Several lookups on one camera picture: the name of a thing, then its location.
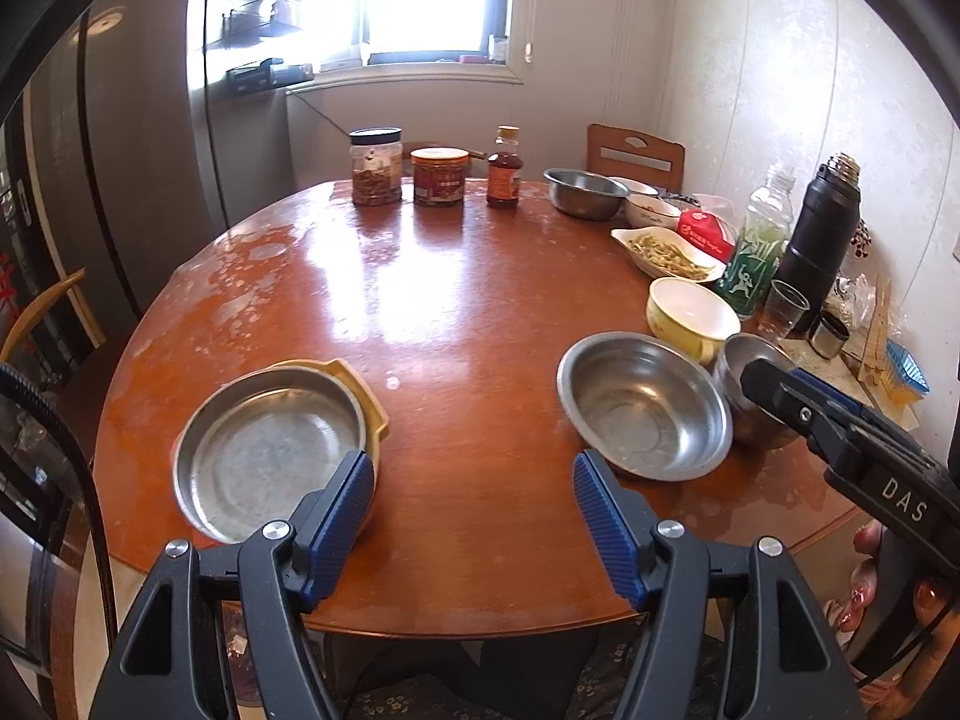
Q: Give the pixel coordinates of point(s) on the red tissue packet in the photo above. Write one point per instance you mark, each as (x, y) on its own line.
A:
(701, 229)

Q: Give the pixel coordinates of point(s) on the yellow shell-shaped plate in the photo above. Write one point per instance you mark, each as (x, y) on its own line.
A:
(360, 397)

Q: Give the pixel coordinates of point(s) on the dark berry sprig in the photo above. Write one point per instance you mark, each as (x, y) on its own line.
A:
(862, 236)

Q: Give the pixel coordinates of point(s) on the grey refrigerator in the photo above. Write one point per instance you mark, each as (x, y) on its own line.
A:
(142, 127)

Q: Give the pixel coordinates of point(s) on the red-label jar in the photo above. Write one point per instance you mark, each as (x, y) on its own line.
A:
(439, 180)

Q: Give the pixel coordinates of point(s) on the clear plastic cup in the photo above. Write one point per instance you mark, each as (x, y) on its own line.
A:
(784, 311)

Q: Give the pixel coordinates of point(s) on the white dish of noodles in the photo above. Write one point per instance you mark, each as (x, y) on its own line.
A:
(667, 251)

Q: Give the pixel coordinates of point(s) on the wooden chopsticks bundle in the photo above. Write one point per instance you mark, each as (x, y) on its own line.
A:
(874, 345)

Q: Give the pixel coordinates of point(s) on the amber sauce bottle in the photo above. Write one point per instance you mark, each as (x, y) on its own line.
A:
(504, 176)

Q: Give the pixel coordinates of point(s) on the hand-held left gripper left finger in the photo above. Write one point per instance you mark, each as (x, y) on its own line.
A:
(341, 517)

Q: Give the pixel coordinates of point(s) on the black storage rack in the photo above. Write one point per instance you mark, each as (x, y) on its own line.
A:
(262, 15)

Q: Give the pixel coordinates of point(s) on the small steel cup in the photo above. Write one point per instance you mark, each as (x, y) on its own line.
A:
(829, 334)

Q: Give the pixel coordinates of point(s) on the window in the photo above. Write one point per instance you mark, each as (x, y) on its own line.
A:
(435, 0)

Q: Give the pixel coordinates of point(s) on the white ceramic bowl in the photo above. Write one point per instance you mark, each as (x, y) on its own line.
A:
(634, 185)
(652, 211)

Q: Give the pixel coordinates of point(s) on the wooden chair with curved rail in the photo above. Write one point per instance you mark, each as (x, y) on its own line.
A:
(45, 292)

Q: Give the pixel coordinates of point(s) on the shallow steel plate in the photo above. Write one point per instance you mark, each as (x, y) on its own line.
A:
(262, 450)

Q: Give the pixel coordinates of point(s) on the small steel bowl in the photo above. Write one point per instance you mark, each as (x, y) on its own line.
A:
(739, 405)

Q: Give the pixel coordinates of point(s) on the blue plastic packet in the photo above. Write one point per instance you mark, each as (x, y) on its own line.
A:
(907, 371)

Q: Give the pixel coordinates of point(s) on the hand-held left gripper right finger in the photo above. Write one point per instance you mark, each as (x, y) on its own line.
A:
(607, 517)

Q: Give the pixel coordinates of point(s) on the steel basin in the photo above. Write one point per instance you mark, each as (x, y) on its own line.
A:
(585, 191)

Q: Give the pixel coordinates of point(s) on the person's right hand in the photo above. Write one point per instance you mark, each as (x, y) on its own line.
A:
(859, 607)

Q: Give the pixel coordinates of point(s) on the wooden chair back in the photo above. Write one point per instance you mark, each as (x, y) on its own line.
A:
(634, 150)

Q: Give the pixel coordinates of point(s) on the large steel bowl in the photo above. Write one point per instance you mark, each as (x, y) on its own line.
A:
(645, 405)

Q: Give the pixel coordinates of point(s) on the black thermos flask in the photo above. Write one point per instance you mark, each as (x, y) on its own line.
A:
(814, 255)

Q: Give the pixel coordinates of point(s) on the green-label plastic bottle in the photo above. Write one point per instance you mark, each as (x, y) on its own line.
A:
(750, 270)

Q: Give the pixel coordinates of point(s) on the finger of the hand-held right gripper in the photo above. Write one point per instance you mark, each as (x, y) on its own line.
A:
(832, 390)
(772, 390)

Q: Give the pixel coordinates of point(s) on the clear jar black lid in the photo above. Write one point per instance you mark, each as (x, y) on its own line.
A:
(375, 172)

